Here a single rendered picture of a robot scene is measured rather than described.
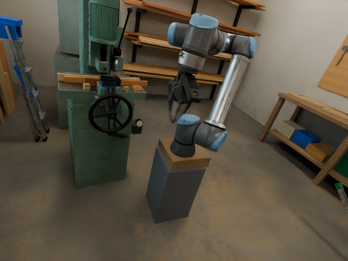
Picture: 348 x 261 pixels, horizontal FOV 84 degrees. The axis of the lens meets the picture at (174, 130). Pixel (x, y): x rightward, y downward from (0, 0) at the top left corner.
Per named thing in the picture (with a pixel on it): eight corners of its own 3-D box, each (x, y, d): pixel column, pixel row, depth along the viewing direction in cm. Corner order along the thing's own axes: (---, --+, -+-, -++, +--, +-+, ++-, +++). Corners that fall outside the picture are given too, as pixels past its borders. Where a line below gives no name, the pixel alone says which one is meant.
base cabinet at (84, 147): (74, 189, 167) (71, 116, 133) (69, 149, 209) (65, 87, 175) (125, 178, 190) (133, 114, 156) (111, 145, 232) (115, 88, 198)
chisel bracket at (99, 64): (98, 74, 139) (98, 62, 135) (95, 68, 149) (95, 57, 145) (109, 75, 142) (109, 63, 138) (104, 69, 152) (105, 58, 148)
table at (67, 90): (59, 105, 117) (59, 96, 115) (57, 87, 139) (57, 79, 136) (150, 104, 148) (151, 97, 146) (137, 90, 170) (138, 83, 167)
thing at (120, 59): (112, 71, 162) (113, 56, 156) (110, 68, 167) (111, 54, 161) (122, 72, 166) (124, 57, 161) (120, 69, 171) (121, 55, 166)
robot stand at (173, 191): (175, 190, 191) (189, 145, 165) (187, 216, 168) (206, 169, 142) (145, 194, 178) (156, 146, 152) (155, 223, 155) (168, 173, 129)
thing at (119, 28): (113, 46, 154) (114, 26, 147) (110, 44, 160) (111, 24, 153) (123, 48, 158) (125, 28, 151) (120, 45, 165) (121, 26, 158)
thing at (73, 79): (64, 82, 135) (64, 76, 133) (64, 81, 136) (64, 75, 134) (147, 86, 167) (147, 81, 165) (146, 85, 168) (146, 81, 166)
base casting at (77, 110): (71, 116, 134) (71, 104, 130) (66, 87, 175) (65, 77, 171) (133, 114, 157) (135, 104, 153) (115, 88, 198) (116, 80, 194)
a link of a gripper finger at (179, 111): (174, 118, 81) (182, 98, 77) (180, 125, 76) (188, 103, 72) (168, 117, 79) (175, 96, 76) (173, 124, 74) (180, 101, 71)
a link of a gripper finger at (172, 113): (168, 117, 79) (175, 96, 76) (173, 124, 74) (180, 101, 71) (161, 116, 78) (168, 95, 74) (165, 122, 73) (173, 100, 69)
